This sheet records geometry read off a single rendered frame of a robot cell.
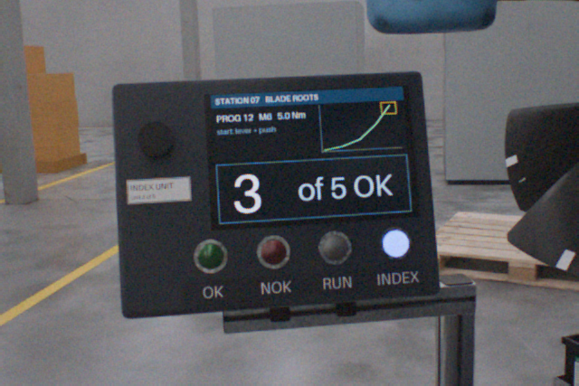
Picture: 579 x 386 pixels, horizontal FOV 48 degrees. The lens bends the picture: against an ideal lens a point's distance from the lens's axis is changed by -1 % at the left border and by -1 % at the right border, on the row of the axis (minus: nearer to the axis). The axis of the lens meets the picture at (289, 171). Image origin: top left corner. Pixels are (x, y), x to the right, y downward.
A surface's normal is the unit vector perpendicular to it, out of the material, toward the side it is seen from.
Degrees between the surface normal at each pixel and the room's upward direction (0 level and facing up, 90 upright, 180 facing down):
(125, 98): 75
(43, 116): 90
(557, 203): 52
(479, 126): 90
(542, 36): 90
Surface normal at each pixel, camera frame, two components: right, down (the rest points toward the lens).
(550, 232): -0.55, -0.51
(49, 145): -0.18, 0.17
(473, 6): 0.40, 0.18
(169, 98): 0.10, -0.10
